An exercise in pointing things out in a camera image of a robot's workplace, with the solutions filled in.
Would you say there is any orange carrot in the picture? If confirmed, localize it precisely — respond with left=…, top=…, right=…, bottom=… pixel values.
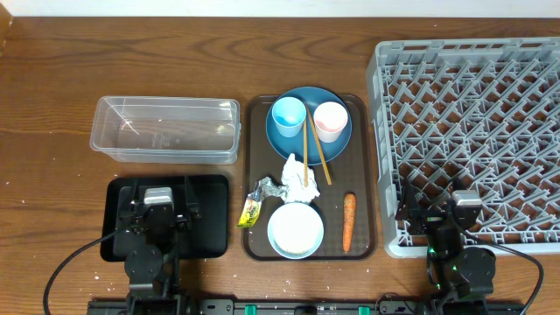
left=342, top=192, right=357, bottom=253

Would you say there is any foil snack wrapper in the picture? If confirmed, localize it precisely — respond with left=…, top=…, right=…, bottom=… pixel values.
left=237, top=177, right=287, bottom=228

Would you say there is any white tissue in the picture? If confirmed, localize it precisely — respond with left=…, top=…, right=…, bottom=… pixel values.
left=281, top=154, right=320, bottom=204

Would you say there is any light blue bowl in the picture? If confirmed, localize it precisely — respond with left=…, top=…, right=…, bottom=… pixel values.
left=267, top=203, right=325, bottom=260

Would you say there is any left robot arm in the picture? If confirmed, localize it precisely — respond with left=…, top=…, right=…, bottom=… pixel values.
left=119, top=178, right=200, bottom=315

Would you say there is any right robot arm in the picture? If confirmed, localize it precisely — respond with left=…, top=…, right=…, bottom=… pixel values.
left=395, top=180, right=496, bottom=314

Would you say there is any black waste tray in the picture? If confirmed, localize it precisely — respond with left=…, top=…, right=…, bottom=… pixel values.
left=102, top=174, right=228, bottom=259

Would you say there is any grey dishwasher rack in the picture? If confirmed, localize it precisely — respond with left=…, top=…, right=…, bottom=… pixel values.
left=367, top=38, right=559, bottom=258

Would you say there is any clear plastic bin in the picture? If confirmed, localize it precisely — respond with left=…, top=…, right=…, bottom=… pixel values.
left=89, top=96, right=242, bottom=165

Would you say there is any brown serving tray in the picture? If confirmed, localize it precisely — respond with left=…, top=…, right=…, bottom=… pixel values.
left=243, top=94, right=377, bottom=261

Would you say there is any right wooden chopstick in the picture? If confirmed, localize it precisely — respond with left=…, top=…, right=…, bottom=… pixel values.
left=305, top=106, right=333, bottom=186

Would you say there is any wooden chopstick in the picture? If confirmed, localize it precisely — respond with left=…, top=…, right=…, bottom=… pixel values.
left=303, top=117, right=309, bottom=187
left=305, top=106, right=333, bottom=186

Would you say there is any dark blue plate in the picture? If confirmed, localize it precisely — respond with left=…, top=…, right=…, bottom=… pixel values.
left=266, top=87, right=353, bottom=162

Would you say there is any pink cup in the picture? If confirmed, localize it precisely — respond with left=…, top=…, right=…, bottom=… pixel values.
left=313, top=101, right=348, bottom=143

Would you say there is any left wooden chopstick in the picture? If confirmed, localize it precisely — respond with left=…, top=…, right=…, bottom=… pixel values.
left=303, top=117, right=309, bottom=187

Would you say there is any light blue cup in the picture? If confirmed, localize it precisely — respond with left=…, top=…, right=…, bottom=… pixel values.
left=272, top=96, right=306, bottom=137

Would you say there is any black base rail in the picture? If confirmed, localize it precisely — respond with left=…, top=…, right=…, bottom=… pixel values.
left=86, top=297, right=526, bottom=315

